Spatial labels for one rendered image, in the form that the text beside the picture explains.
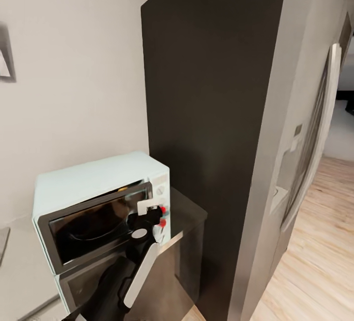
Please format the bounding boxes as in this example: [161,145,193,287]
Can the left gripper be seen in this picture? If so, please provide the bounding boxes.
[125,205,164,230]

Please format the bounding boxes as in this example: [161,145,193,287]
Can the microwave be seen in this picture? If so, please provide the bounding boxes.
[32,151,170,275]

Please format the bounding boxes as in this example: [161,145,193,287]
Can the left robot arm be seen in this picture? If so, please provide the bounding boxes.
[75,197,164,321]

